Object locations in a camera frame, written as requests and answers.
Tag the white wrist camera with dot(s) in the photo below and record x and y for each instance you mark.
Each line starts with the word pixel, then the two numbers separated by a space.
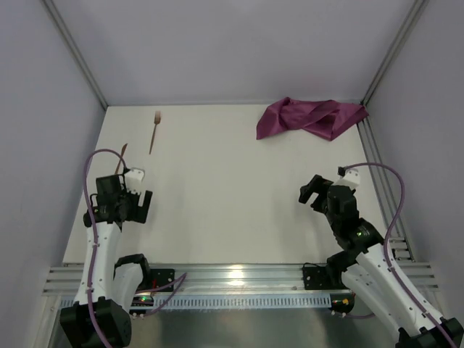
pixel 348 177
pixel 133 179

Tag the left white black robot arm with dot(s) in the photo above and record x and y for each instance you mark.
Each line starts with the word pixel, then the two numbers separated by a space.
pixel 99 315

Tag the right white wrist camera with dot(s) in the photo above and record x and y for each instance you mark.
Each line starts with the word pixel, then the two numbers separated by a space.
pixel 348 177

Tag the right corner aluminium post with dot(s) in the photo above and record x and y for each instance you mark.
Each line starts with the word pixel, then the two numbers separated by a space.
pixel 407 26

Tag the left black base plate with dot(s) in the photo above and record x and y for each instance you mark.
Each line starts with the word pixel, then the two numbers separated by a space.
pixel 159 280

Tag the left corner aluminium post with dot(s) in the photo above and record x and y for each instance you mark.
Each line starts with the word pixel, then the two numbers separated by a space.
pixel 71 45

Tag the purple satin napkin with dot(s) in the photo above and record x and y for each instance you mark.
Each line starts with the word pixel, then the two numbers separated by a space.
pixel 326 119

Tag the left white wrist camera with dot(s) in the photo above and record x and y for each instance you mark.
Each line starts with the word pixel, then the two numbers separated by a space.
pixel 133 179

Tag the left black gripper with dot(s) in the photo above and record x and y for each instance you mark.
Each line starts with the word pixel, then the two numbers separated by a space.
pixel 141 209

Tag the front aluminium rail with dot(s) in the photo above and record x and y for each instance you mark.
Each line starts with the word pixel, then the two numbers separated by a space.
pixel 202 278

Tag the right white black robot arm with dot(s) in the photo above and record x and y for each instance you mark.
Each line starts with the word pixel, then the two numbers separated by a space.
pixel 367 267

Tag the corner aluminium post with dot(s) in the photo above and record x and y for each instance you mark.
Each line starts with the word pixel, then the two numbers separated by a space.
pixel 71 45
pixel 407 26

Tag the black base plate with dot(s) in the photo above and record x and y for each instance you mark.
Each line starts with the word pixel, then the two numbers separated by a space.
pixel 316 277
pixel 159 280

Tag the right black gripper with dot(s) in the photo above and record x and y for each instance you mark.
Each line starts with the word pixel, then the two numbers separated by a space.
pixel 318 193

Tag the grey slotted cable duct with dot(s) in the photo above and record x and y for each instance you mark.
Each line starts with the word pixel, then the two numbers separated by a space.
pixel 229 301

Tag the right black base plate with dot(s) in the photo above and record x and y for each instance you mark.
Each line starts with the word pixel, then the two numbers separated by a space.
pixel 316 277

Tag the right side aluminium rail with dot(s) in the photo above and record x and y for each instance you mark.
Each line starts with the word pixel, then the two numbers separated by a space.
pixel 386 185

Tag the aluminium rail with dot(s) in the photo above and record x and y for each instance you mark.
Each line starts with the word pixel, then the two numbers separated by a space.
pixel 386 185
pixel 202 278

